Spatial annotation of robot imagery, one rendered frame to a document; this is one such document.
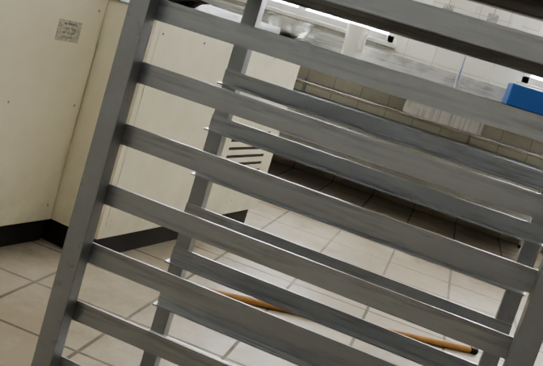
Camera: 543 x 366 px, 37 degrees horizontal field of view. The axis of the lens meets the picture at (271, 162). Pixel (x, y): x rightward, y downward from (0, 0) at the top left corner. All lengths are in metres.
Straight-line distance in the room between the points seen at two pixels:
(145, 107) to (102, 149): 1.51
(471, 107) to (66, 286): 0.61
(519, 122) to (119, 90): 0.53
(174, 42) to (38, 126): 0.51
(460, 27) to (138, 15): 0.42
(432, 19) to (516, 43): 0.11
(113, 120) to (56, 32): 1.39
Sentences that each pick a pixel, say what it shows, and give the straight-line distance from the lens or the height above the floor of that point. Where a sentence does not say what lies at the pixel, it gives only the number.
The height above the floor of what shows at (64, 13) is 0.76.
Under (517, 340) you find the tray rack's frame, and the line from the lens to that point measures 1.04.
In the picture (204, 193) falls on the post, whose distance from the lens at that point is 1.57.
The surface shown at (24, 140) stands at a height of 0.36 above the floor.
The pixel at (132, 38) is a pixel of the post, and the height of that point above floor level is 0.82.
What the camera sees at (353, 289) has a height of 0.60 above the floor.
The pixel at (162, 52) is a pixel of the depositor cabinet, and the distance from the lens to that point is 2.63.
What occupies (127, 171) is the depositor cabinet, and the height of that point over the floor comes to 0.32.
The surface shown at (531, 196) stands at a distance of 1.04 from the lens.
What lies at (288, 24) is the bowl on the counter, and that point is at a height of 0.96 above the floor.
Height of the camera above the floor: 0.89
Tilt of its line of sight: 9 degrees down
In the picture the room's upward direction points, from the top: 17 degrees clockwise
